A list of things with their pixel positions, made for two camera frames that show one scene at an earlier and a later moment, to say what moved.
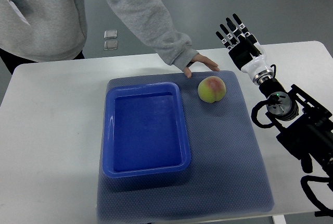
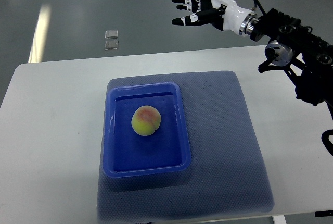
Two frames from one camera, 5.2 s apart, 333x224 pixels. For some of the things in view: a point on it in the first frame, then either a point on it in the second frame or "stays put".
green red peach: [211, 89] to [145, 120]
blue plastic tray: [144, 131] stays put
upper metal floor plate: [111, 34] stays put
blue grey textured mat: [227, 173] stays put
